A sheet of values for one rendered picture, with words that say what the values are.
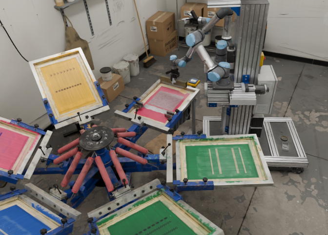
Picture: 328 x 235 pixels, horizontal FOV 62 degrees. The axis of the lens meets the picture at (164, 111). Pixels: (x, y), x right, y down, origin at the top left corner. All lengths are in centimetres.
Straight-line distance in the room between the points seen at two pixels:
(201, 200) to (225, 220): 36
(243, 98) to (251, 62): 40
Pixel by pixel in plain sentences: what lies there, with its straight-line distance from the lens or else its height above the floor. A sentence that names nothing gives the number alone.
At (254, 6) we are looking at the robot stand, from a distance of 284.
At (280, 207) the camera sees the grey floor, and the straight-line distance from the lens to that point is 356.
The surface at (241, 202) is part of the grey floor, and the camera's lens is 350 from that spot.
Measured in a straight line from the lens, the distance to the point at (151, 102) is 327.
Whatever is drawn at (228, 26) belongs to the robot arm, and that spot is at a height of 165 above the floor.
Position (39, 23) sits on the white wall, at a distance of 433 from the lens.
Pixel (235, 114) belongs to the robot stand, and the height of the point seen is 72.
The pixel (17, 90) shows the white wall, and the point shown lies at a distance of 428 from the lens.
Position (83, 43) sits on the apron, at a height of 105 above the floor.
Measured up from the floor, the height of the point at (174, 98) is 95.
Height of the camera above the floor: 289
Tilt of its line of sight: 38 degrees down
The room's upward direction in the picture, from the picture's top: 5 degrees counter-clockwise
